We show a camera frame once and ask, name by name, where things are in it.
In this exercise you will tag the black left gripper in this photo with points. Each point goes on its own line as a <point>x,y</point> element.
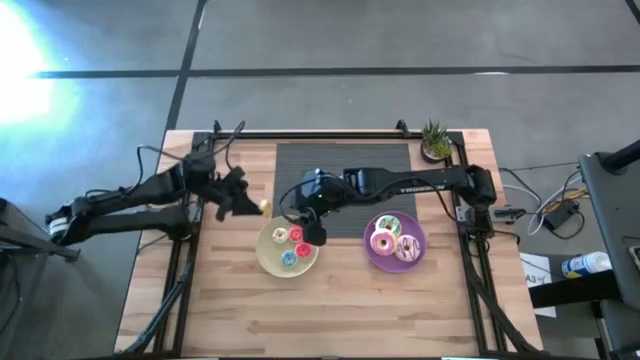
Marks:
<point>232,195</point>

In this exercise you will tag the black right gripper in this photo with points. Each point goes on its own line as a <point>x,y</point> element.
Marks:
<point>320,192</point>

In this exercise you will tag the small red frosted donut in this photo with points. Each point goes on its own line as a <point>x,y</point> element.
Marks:
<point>292,234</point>
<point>299,250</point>

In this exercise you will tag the small blue frosted donut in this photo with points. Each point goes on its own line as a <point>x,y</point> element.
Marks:
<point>284,259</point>

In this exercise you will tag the large pink frosted donut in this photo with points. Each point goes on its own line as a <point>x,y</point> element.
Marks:
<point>375,243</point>

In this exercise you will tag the large green frosted donut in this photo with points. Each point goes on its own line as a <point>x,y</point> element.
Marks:
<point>381,222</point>

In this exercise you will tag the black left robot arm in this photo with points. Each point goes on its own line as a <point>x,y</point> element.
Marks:
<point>150,187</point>

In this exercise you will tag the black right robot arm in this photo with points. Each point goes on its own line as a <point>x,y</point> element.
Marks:
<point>425,180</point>

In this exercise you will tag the pale yellow round plate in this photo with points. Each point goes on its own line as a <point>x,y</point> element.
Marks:
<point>270,260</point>

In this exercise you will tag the dark grey ribbed placemat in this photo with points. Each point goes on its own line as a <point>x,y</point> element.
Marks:
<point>300,160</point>

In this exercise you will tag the purple round plate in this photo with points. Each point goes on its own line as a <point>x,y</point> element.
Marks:
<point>417,230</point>

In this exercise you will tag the small potted succulent plant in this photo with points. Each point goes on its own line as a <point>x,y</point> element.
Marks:
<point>436,142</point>

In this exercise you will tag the black table clamp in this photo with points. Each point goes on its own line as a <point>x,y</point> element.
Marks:
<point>507,213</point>

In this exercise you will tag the white paper sheet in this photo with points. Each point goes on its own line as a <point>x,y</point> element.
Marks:
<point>530,262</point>

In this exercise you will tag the black metal stand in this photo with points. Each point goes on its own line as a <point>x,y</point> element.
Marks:
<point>30,244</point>

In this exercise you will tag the black power adapter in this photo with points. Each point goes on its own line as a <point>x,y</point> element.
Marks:
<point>560,215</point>

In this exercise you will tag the black crossbar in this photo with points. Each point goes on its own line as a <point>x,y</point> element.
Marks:
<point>575,290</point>

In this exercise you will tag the white blue spray can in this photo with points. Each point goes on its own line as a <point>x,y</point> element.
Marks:
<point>587,264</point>

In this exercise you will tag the grey metal cart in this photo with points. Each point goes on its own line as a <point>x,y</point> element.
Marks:
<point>610,210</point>

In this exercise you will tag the black pole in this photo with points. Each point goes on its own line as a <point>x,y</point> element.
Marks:
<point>622,157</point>

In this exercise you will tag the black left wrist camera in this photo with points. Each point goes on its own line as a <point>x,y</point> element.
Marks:
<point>236,176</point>

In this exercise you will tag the black aluminium table frame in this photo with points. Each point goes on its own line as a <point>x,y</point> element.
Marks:
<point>325,135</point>

